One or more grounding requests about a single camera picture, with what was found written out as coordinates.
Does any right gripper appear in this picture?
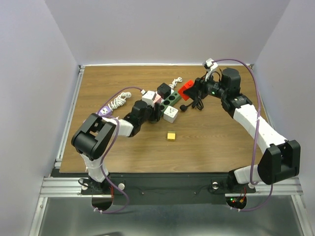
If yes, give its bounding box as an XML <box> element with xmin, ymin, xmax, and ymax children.
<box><xmin>183</xmin><ymin>71</ymin><xmax>228</xmax><ymax>101</ymax></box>

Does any red cube socket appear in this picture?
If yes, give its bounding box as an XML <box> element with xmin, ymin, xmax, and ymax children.
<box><xmin>178</xmin><ymin>80</ymin><xmax>194</xmax><ymax>101</ymax></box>

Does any purple power strip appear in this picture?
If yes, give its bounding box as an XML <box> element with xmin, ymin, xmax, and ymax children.
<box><xmin>97</xmin><ymin>106</ymin><xmax>113</xmax><ymax>117</ymax></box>

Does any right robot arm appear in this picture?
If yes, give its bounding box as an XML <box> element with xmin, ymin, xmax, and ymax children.
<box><xmin>179</xmin><ymin>68</ymin><xmax>301</xmax><ymax>192</ymax></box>

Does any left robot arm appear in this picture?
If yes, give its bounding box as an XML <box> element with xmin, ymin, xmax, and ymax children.
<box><xmin>71</xmin><ymin>100</ymin><xmax>161</xmax><ymax>194</ymax></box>

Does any yellow green charger plug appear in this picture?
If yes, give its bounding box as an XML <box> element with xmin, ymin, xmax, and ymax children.
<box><xmin>167</xmin><ymin>132</ymin><xmax>176</xmax><ymax>141</ymax></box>

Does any pink cube socket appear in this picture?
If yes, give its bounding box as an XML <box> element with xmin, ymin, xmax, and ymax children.
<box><xmin>153</xmin><ymin>92</ymin><xmax>163</xmax><ymax>104</ymax></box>

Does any white cube adapter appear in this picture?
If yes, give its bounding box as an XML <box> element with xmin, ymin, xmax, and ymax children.
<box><xmin>163</xmin><ymin>106</ymin><xmax>179</xmax><ymax>123</ymax></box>

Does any green power strip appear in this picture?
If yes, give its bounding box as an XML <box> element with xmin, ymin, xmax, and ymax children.
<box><xmin>160</xmin><ymin>91</ymin><xmax>182</xmax><ymax>116</ymax></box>

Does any black cube adapter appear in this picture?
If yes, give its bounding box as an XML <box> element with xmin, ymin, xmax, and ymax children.
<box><xmin>157</xmin><ymin>83</ymin><xmax>172</xmax><ymax>99</ymax></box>

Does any black power cord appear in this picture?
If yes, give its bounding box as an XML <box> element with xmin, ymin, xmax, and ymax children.
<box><xmin>180</xmin><ymin>94</ymin><xmax>205</xmax><ymax>112</ymax></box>

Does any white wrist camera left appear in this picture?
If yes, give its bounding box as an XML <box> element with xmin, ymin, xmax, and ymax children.
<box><xmin>141</xmin><ymin>90</ymin><xmax>157</xmax><ymax>107</ymax></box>

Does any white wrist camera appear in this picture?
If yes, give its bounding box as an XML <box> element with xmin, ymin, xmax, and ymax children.
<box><xmin>202</xmin><ymin>58</ymin><xmax>218</xmax><ymax>76</ymax></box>
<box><xmin>141</xmin><ymin>90</ymin><xmax>157</xmax><ymax>107</ymax></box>

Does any white cable of strip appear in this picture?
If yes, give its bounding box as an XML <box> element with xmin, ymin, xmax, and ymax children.
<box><xmin>168</xmin><ymin>76</ymin><xmax>184</xmax><ymax>90</ymax></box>

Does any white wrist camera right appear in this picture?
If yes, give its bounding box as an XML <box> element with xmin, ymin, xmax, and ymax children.
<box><xmin>202</xmin><ymin>58</ymin><xmax>218</xmax><ymax>76</ymax></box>

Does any white coiled power cable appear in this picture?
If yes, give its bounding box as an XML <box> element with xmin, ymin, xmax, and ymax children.
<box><xmin>108</xmin><ymin>91</ymin><xmax>132</xmax><ymax>111</ymax></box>

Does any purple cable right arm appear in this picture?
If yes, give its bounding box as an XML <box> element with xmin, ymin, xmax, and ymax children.
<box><xmin>214</xmin><ymin>58</ymin><xmax>273</xmax><ymax>212</ymax></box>

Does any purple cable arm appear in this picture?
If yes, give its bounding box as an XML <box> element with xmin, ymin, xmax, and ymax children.
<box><xmin>214</xmin><ymin>58</ymin><xmax>273</xmax><ymax>212</ymax></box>
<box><xmin>91</xmin><ymin>86</ymin><xmax>143</xmax><ymax>214</ymax></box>

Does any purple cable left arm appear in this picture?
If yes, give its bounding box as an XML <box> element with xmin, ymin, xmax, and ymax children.
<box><xmin>91</xmin><ymin>86</ymin><xmax>143</xmax><ymax>214</ymax></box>

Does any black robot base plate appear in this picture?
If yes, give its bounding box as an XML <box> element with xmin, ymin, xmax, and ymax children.
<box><xmin>79</xmin><ymin>172</ymin><xmax>255</xmax><ymax>206</ymax></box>

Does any aluminium table edge rail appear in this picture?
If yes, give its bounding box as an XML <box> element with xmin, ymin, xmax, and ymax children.
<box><xmin>54</xmin><ymin>65</ymin><xmax>85</xmax><ymax>169</ymax></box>

